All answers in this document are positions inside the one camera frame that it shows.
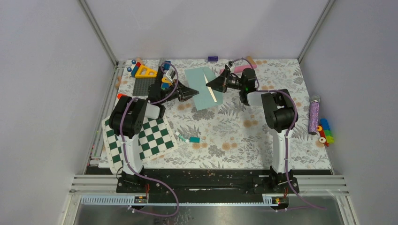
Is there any purple glitter tube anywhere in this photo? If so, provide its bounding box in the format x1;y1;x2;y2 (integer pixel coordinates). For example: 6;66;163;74
308;95;321;135

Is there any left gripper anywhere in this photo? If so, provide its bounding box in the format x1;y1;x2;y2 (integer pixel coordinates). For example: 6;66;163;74
159;79;199;105

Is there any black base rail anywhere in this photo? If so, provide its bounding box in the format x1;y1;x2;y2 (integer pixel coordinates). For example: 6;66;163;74
116;168;299;204

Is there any yellow triangle toy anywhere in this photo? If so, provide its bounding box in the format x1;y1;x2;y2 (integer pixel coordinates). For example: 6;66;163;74
134;65;157;78

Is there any green white checkerboard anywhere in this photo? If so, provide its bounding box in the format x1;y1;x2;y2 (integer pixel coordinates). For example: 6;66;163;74
101;117;178;174

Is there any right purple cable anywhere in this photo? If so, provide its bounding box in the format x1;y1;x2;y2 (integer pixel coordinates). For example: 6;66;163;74
228;58;327;213

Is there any purple small brick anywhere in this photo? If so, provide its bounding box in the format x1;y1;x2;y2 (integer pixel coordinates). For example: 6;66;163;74
207;56;219;62

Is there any colourful stacked brick toy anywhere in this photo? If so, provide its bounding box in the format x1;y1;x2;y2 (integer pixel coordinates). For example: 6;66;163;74
317;118;335;147

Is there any pink cylinder marker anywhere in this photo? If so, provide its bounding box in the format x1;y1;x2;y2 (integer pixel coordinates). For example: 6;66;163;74
232;64;257;74

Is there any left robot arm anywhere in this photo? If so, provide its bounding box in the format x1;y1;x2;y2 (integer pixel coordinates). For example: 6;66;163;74
108;81;199;193

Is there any small teal block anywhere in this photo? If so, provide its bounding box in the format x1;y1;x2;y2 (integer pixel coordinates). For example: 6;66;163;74
189;137;200;143

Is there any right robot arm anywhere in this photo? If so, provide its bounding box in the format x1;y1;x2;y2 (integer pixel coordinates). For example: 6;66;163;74
206;68;298;193

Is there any floral table mat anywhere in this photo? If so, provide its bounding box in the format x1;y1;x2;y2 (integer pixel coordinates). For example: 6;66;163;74
116;59;332;170

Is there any grey lego baseplate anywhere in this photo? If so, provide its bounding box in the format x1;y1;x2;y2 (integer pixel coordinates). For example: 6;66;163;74
130;58;156;96

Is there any blue lego brick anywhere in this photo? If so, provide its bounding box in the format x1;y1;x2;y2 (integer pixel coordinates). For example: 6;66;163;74
163;60;171;70

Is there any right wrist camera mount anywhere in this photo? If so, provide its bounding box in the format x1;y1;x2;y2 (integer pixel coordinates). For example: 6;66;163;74
225;61;234;72

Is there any small red block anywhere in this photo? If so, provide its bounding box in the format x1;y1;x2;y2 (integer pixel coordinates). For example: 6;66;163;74
117;93;126;99

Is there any purple cable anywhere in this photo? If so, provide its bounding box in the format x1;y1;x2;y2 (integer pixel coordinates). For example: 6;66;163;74
228;58;327;213
119;61;181;218

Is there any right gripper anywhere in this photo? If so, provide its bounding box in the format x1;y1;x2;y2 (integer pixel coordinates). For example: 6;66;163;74
206;69;245;93

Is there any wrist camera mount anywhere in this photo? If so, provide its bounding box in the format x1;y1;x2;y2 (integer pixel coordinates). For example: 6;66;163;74
225;61;234;72
164;68;176;83

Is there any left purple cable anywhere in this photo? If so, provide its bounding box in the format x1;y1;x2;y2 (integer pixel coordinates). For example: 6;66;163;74
119;61;181;218

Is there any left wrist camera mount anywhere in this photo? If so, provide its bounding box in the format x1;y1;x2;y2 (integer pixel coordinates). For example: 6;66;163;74
164;68;176;83

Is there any wooden block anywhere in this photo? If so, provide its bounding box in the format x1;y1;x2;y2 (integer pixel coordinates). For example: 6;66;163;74
246;56;256;66

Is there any green white glue stick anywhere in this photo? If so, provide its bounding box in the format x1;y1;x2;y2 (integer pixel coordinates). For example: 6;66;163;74
175;131;189;143

